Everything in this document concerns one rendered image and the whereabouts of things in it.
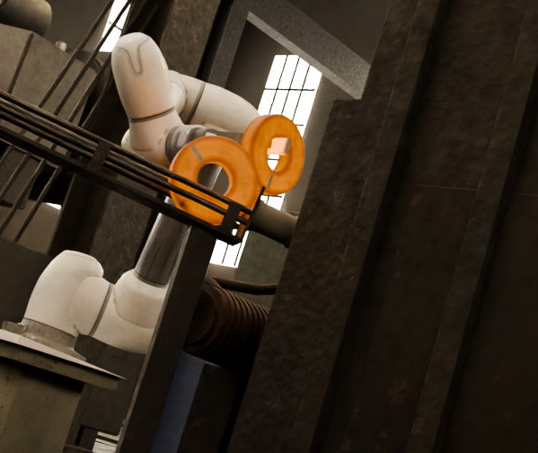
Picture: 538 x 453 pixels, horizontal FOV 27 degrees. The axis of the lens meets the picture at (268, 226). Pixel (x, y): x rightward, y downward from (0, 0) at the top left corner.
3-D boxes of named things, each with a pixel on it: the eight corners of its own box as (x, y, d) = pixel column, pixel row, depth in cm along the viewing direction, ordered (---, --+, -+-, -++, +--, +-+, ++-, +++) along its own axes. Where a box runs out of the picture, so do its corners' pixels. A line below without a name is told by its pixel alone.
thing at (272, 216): (294, 247, 198) (306, 217, 199) (248, 226, 196) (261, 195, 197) (285, 251, 203) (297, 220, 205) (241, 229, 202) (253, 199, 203)
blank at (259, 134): (313, 137, 224) (301, 137, 226) (268, 99, 213) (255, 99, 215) (290, 208, 220) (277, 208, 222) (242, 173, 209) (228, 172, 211)
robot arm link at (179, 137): (160, 159, 231) (180, 159, 227) (171, 118, 233) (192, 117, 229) (189, 174, 238) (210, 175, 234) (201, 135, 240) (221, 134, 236)
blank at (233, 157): (206, 241, 195) (201, 242, 199) (275, 190, 200) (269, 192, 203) (154, 167, 194) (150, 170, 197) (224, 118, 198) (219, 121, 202)
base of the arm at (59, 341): (-14, 327, 302) (-6, 307, 303) (53, 354, 315) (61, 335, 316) (17, 336, 287) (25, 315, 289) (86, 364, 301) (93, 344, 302)
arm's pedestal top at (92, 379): (-44, 342, 303) (-40, 328, 303) (51, 372, 324) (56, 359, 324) (17, 360, 279) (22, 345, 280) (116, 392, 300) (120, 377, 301)
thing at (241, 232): (242, 243, 195) (266, 187, 197) (238, 241, 195) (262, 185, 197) (233, 246, 202) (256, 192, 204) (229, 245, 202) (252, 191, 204)
